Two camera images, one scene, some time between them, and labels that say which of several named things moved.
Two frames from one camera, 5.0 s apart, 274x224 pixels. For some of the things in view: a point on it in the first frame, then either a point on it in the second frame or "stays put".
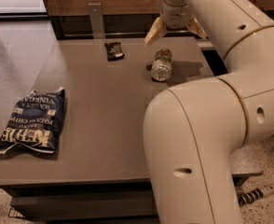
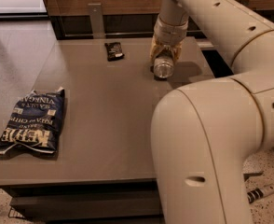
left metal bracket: x=97 y=21 stays put
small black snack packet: x=114 y=51 stays put
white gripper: x=176 y=19 → x=170 y=35
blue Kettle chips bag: x=35 y=123 stays put
